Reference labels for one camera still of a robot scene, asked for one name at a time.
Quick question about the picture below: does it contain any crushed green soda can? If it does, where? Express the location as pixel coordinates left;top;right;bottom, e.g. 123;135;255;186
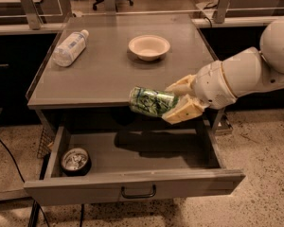
129;87;179;117

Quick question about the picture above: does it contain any clear plastic water bottle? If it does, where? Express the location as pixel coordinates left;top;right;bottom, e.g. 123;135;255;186
52;29;89;67

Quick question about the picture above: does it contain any black floor cable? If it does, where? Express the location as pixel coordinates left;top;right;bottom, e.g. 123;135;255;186
0;131;51;227

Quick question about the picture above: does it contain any grey cabinet table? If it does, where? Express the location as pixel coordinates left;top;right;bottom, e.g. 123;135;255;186
28;14;217;132

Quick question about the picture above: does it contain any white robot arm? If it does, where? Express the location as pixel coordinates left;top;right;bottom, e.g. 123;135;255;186
163;16;284;124

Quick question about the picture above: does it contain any black drawer handle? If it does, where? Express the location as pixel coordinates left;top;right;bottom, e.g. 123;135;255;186
120;184;157;200

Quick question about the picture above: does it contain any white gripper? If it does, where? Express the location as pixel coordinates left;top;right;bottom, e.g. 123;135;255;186
162;61;237;124

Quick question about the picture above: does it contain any open grey top drawer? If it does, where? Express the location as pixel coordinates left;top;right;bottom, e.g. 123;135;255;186
25;125;245;205

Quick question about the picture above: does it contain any black can in drawer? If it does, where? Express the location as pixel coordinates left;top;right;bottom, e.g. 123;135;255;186
60;148;92;177

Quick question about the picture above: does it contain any white bowl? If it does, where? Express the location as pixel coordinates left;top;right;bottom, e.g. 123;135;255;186
128;35;170;61

